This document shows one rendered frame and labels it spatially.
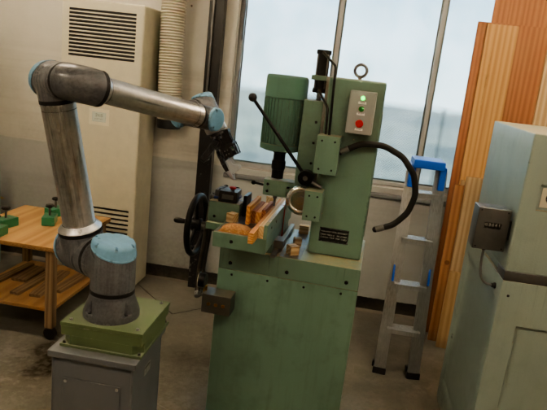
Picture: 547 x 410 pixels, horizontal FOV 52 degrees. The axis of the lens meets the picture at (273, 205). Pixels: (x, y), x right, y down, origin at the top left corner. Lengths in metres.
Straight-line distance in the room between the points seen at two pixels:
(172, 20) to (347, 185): 1.80
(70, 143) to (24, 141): 2.36
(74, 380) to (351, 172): 1.26
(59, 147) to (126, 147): 1.71
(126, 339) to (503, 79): 2.58
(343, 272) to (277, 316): 0.34
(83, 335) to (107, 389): 0.19
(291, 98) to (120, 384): 1.23
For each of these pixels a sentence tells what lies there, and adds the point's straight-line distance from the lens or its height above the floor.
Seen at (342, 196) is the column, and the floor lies 1.06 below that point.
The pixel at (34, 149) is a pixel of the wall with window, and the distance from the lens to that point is 4.28.
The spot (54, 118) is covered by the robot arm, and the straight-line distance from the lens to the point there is 1.94.
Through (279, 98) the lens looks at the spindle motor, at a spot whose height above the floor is 1.41.
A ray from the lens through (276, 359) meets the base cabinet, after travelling 2.44.
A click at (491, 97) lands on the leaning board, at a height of 1.50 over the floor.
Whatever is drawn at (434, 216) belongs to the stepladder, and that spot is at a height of 0.87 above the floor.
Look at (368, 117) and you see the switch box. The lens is 2.18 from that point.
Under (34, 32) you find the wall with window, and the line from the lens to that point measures 4.22.
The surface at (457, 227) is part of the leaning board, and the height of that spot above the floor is 0.74.
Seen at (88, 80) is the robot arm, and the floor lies 1.43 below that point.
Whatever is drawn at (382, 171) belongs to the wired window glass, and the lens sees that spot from 3.76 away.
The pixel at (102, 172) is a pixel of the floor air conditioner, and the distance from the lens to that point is 3.73.
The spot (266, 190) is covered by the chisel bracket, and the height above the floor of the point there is 1.02.
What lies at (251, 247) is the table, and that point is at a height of 0.86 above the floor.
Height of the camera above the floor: 1.53
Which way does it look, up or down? 14 degrees down
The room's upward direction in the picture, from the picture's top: 6 degrees clockwise
